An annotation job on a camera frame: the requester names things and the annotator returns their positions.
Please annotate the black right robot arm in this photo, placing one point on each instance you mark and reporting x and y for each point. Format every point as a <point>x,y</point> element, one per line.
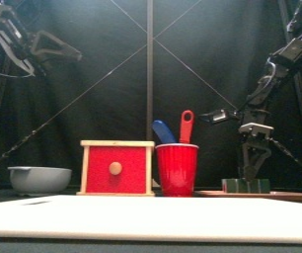
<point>288,52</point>

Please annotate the white cutting board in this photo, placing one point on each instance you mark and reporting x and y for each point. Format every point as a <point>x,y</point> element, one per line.
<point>148,217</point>

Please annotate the red toy utensil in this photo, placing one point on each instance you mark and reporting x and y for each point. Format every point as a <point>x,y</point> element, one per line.
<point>185,131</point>

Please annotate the red plastic cup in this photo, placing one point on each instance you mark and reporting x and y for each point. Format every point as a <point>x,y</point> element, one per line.
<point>176,171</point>

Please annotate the blue toy utensil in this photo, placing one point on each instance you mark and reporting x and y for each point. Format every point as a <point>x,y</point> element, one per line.
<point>162,131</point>

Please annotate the wooden box with red drawer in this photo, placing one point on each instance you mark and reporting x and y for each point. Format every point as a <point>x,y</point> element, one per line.
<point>113,158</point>

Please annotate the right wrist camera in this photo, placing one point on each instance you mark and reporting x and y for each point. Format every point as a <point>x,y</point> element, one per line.
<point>218,116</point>

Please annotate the grey frame post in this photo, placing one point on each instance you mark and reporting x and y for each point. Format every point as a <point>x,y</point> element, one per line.
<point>149,82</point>

